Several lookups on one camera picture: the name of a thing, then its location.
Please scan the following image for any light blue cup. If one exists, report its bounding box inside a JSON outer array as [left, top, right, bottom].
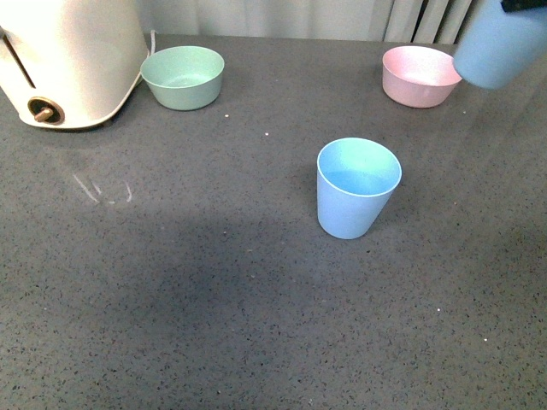
[[316, 138, 403, 239], [453, 1, 546, 89]]

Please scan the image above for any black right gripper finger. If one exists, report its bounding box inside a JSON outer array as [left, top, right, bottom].
[[501, 0, 547, 13]]

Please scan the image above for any cream white toaster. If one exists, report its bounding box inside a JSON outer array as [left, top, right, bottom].
[[1, 1, 149, 129]]

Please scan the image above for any pink bowl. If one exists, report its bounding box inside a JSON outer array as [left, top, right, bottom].
[[382, 45, 462, 108]]

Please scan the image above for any green bowl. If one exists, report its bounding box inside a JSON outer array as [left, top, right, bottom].
[[140, 46, 225, 111]]

